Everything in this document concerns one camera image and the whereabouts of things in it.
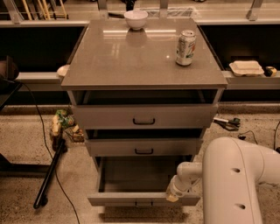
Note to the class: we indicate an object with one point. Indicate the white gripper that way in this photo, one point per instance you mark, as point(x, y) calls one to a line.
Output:
point(176, 188)

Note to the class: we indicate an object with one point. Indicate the grey drawer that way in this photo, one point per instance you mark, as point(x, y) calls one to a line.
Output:
point(143, 147)
point(138, 182)
point(143, 117)

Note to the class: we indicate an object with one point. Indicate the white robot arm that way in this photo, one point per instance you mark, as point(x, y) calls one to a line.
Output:
point(230, 172)

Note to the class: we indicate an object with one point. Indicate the grey drawer cabinet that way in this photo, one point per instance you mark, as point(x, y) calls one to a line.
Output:
point(114, 65)

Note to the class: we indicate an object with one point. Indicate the black pole on floor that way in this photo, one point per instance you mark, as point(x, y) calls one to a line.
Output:
point(41, 199)

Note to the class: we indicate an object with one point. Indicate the snack bags pile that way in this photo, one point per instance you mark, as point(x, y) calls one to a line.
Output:
point(64, 122)

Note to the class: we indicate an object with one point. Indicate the white foam takeout container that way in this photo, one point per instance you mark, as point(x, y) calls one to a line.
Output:
point(246, 68)

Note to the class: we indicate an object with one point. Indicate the white soda can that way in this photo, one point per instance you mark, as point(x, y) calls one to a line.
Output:
point(185, 47)

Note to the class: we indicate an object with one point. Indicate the yellow tape measure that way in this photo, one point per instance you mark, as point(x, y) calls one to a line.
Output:
point(270, 71)

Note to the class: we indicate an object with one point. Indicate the white plate on ledge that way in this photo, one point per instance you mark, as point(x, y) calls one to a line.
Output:
point(62, 71)

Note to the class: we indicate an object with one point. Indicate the white bowl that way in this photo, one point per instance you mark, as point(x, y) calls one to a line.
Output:
point(136, 19)

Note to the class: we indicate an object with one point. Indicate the dark chair left edge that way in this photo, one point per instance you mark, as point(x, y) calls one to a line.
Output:
point(8, 84)

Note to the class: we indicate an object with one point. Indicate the scissors with dark handles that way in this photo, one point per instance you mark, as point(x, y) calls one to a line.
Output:
point(229, 125)

